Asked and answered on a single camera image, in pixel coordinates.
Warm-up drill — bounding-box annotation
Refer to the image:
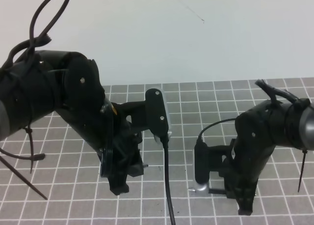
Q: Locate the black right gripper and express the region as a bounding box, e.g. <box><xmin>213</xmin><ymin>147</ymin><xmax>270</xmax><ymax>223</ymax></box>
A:
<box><xmin>209</xmin><ymin>139</ymin><xmax>258</xmax><ymax>215</ymax></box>

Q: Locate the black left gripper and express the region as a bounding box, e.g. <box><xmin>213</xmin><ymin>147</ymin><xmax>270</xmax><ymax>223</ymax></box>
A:
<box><xmin>100</xmin><ymin>101</ymin><xmax>145</xmax><ymax>195</ymax></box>

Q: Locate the black pen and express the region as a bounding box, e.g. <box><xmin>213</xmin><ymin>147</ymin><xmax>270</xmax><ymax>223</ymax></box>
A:
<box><xmin>188</xmin><ymin>187</ymin><xmax>228</xmax><ymax>195</ymax></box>

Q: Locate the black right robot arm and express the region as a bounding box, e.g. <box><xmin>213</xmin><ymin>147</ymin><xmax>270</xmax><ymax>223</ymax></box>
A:
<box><xmin>209</xmin><ymin>80</ymin><xmax>314</xmax><ymax>216</ymax></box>

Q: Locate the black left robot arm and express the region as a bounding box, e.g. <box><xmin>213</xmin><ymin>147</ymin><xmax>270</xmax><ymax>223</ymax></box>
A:
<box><xmin>0</xmin><ymin>51</ymin><xmax>145</xmax><ymax>196</ymax></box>

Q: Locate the grey grid tablecloth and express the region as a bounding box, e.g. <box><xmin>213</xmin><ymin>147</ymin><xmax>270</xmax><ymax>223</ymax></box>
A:
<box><xmin>0</xmin><ymin>80</ymin><xmax>314</xmax><ymax>225</ymax></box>

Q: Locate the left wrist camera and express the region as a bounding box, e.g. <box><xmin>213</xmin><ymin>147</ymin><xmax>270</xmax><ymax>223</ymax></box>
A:
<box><xmin>145</xmin><ymin>87</ymin><xmax>172</xmax><ymax>148</ymax></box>

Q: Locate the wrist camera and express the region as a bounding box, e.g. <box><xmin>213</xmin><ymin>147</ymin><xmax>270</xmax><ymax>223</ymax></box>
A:
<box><xmin>145</xmin><ymin>87</ymin><xmax>172</xmax><ymax>148</ymax></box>
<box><xmin>194</xmin><ymin>139</ymin><xmax>209</xmax><ymax>194</ymax></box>

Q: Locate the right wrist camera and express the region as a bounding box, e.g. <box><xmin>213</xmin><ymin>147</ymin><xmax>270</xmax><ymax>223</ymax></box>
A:
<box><xmin>194</xmin><ymin>139</ymin><xmax>209</xmax><ymax>194</ymax></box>

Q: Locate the black left camera cable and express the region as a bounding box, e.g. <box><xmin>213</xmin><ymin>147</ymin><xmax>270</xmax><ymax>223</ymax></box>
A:
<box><xmin>160</xmin><ymin>134</ymin><xmax>176</xmax><ymax>225</ymax></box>

